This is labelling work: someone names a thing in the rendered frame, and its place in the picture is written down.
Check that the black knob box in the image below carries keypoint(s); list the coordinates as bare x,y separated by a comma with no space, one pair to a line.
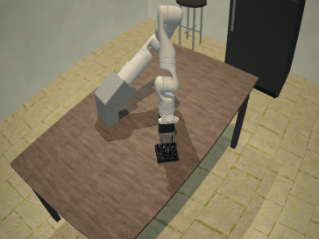
166,152

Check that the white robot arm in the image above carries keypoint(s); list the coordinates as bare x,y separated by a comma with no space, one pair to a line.
168,17

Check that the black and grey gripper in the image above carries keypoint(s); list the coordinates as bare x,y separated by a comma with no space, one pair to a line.
166,122

